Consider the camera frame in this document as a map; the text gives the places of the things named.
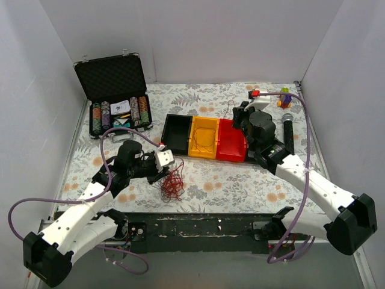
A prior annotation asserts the yellow bin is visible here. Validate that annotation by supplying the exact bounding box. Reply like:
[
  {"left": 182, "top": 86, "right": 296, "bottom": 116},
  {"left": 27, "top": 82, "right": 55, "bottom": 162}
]
[{"left": 188, "top": 116, "right": 220, "bottom": 159}]

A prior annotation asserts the aluminium rail frame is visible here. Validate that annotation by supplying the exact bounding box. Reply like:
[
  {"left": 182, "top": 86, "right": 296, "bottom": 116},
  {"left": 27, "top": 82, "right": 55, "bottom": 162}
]
[{"left": 23, "top": 211, "right": 375, "bottom": 288}]

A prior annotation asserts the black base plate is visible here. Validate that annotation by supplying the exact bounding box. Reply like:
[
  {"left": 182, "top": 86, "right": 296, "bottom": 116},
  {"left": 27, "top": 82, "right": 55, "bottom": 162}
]
[{"left": 93, "top": 212, "right": 309, "bottom": 254}]

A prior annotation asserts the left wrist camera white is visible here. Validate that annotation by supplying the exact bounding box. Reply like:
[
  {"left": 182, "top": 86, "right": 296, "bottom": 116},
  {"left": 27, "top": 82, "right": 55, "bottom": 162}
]
[{"left": 155, "top": 149, "right": 174, "bottom": 170}]

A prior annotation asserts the red bin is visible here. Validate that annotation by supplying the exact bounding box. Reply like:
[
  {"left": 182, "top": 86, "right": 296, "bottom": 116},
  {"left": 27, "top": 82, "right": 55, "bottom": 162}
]
[{"left": 216, "top": 119, "right": 247, "bottom": 163}]

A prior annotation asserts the playing card deck white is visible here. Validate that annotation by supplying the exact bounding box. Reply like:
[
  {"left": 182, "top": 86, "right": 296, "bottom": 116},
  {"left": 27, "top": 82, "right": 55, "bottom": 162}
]
[{"left": 110, "top": 100, "right": 131, "bottom": 115}]

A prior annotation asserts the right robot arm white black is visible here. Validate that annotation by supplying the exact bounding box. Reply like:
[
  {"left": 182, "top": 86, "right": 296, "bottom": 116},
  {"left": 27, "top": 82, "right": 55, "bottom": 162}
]
[{"left": 232, "top": 101, "right": 377, "bottom": 255}]

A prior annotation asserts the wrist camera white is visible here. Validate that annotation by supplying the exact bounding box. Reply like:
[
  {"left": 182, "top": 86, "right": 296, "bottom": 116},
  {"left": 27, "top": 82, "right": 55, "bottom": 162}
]
[
  {"left": 244, "top": 90, "right": 271, "bottom": 111},
  {"left": 155, "top": 149, "right": 174, "bottom": 170}
]

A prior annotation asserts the black bin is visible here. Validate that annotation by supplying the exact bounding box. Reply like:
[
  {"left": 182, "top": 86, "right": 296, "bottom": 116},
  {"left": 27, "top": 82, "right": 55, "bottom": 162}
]
[
  {"left": 161, "top": 114, "right": 193, "bottom": 155},
  {"left": 245, "top": 151, "right": 268, "bottom": 167}
]

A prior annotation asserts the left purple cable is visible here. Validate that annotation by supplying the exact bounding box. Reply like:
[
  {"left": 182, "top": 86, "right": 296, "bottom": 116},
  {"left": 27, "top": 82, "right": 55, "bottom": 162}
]
[{"left": 7, "top": 126, "right": 166, "bottom": 275}]

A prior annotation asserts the purple cable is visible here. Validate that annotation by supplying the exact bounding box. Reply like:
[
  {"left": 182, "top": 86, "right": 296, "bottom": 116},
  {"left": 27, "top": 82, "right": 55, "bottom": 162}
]
[
  {"left": 251, "top": 91, "right": 316, "bottom": 264},
  {"left": 7, "top": 126, "right": 166, "bottom": 275}
]

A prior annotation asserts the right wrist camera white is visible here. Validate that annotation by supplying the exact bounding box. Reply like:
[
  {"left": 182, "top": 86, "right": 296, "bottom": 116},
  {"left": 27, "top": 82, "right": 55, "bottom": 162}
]
[{"left": 244, "top": 90, "right": 271, "bottom": 111}]

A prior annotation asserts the colourful toy block train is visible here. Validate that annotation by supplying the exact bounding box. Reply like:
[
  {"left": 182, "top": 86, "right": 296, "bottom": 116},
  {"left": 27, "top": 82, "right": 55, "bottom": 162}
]
[{"left": 277, "top": 95, "right": 292, "bottom": 109}]

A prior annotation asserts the left black bin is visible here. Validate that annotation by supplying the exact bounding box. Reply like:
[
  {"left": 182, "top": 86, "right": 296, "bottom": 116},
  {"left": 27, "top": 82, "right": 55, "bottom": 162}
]
[{"left": 161, "top": 114, "right": 193, "bottom": 155}]

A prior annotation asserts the red wire bundle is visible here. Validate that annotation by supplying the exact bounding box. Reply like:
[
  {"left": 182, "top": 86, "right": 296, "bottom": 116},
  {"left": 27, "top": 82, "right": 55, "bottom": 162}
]
[{"left": 158, "top": 157, "right": 185, "bottom": 203}]

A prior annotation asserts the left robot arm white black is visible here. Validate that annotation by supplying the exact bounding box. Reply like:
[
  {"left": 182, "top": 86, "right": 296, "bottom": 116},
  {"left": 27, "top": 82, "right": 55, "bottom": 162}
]
[{"left": 23, "top": 140, "right": 174, "bottom": 288}]

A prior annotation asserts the teal card box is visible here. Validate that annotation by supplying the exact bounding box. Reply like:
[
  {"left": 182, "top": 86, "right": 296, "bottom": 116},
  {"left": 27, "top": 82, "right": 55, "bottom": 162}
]
[{"left": 112, "top": 118, "right": 131, "bottom": 128}]

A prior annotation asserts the floral table mat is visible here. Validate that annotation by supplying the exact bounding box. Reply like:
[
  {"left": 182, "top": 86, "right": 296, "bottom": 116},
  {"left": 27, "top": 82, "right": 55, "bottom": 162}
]
[{"left": 57, "top": 82, "right": 333, "bottom": 215}]

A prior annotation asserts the right black bin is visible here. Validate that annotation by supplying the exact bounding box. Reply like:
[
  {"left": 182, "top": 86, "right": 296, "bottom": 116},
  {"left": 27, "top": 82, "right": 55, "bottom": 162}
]
[{"left": 245, "top": 151, "right": 268, "bottom": 167}]

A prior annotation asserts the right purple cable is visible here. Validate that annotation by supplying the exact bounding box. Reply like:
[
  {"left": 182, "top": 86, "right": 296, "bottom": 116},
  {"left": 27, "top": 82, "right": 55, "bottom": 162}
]
[{"left": 251, "top": 91, "right": 316, "bottom": 264}]

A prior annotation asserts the black poker chip case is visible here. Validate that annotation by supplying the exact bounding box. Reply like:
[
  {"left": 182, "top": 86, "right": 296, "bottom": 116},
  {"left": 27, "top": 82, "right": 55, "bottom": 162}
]
[{"left": 73, "top": 52, "right": 153, "bottom": 139}]

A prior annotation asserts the black microphone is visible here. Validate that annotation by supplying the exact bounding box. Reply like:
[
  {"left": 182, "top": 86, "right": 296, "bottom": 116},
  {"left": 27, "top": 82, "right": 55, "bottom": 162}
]
[{"left": 282, "top": 113, "right": 295, "bottom": 155}]

